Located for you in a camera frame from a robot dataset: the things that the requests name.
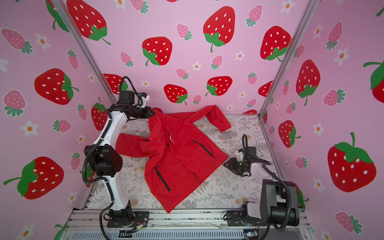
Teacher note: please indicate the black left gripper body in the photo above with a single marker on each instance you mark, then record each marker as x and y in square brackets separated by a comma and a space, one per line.
[139, 113]

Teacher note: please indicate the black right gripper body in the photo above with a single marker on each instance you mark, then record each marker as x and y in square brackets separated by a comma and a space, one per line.
[233, 165]

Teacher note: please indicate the red zip-up jacket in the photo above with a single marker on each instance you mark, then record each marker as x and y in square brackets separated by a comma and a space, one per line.
[180, 156]

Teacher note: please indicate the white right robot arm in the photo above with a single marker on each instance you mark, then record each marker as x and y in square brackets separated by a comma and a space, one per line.
[278, 206]

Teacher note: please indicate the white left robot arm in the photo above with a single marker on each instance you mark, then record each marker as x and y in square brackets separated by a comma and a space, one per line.
[106, 163]

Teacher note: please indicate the floral grey table cloth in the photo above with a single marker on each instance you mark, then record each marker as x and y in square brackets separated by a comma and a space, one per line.
[223, 189]

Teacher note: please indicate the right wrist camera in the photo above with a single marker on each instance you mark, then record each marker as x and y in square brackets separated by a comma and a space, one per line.
[240, 155]

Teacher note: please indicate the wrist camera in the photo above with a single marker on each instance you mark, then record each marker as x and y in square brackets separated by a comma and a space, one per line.
[240, 155]
[143, 98]

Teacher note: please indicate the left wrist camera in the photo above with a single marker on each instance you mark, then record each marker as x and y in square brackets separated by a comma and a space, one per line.
[143, 98]

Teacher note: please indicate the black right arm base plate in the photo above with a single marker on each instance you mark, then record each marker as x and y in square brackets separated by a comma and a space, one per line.
[241, 219]

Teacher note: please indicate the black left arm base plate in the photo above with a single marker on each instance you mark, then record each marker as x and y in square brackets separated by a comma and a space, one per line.
[121, 219]

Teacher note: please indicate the aluminium front rail frame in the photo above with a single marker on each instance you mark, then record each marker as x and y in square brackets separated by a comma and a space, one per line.
[181, 224]

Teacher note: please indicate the left aluminium corner post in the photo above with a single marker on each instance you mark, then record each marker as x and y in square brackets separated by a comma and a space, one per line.
[78, 38]

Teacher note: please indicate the aluminium corner post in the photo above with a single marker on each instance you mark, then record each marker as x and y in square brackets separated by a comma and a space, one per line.
[300, 30]
[78, 38]

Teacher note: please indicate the right aluminium corner post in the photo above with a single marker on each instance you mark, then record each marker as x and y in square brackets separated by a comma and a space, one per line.
[300, 30]

